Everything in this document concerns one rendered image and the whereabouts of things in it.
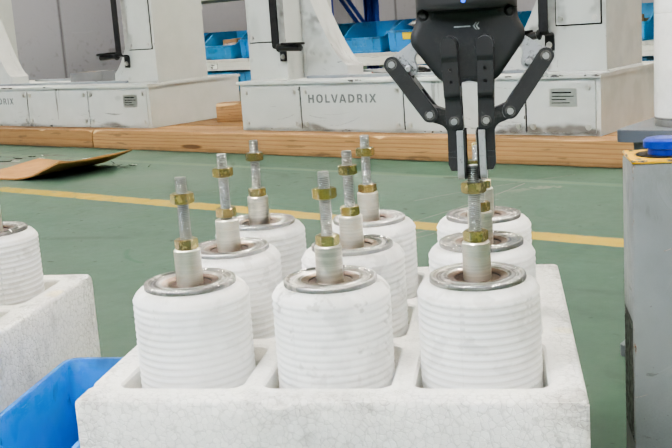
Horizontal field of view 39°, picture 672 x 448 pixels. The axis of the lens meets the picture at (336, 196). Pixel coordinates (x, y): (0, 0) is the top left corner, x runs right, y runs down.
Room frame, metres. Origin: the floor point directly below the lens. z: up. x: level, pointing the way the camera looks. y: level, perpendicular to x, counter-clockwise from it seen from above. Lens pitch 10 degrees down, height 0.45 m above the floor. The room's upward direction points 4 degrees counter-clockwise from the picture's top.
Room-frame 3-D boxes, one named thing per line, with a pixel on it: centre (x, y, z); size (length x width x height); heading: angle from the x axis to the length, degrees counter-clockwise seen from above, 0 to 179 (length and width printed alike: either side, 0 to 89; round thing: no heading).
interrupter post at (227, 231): (0.88, 0.10, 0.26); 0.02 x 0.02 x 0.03
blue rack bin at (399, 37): (6.52, -0.70, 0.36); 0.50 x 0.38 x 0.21; 142
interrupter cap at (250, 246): (0.88, 0.10, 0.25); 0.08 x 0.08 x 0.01
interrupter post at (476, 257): (0.73, -0.11, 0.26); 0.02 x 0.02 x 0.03
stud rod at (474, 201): (0.73, -0.11, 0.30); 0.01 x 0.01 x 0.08
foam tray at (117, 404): (0.86, -0.01, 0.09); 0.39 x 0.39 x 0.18; 80
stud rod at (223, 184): (0.88, 0.10, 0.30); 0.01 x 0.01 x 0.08
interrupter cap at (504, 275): (0.73, -0.11, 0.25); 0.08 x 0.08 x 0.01
